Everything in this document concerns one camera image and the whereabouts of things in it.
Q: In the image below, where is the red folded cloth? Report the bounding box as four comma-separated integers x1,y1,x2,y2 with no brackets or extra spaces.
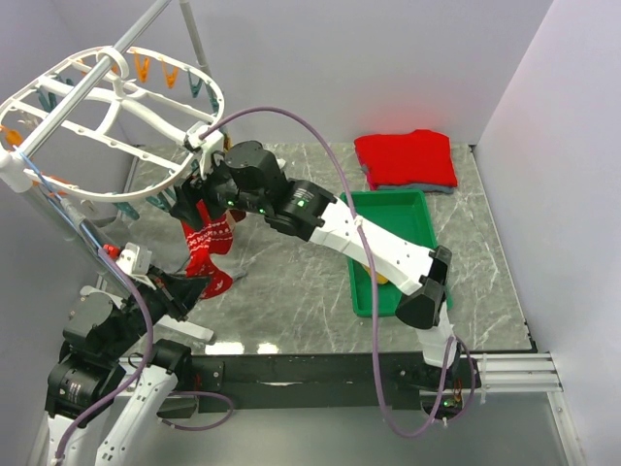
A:
354,129,458,191

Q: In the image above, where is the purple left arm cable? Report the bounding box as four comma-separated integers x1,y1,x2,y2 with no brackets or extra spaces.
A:
48,250,155,466

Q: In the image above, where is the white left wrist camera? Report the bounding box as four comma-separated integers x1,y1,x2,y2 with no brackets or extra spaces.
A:
115,242,152,279

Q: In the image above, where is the grey cloth on rack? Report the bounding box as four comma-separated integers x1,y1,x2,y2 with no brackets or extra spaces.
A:
167,246,246,283

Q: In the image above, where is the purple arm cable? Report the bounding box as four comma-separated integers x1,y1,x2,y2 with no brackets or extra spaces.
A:
48,250,155,466
201,107,470,438

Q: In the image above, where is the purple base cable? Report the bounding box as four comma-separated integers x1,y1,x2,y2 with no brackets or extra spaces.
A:
157,390,234,432

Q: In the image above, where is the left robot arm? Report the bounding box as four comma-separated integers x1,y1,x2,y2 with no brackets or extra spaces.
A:
45,269,210,465

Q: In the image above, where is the grey folded cloth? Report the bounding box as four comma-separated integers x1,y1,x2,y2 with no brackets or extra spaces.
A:
361,166,455,194

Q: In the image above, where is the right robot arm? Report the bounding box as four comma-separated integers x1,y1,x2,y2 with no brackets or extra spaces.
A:
170,141,460,387

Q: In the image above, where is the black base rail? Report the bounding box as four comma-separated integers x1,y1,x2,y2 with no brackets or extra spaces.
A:
188,351,467,414

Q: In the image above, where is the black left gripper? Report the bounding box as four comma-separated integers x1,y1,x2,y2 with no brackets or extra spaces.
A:
104,261,212,358

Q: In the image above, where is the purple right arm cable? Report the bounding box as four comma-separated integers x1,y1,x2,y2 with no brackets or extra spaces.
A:
201,107,470,438

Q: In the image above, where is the green plastic tray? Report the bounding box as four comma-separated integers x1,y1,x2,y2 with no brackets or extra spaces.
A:
347,189,438,318

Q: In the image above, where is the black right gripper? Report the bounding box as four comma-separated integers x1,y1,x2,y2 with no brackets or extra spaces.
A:
168,150,268,234

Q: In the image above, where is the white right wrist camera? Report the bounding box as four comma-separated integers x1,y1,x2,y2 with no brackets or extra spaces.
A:
183,122,225,179

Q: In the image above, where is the white drying rack stand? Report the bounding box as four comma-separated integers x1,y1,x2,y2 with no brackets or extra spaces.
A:
0,0,287,344

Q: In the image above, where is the red snowflake christmas sock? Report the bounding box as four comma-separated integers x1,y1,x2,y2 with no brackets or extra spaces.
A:
181,201,233,299

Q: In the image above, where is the yellow bear sock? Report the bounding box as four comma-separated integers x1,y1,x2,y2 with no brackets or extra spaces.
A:
364,266,388,284

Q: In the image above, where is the white round clip hanger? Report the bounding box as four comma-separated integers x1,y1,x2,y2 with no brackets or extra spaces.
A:
1,47,224,204

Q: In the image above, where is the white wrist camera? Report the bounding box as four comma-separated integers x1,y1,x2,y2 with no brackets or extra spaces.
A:
115,242,152,279
183,122,225,179

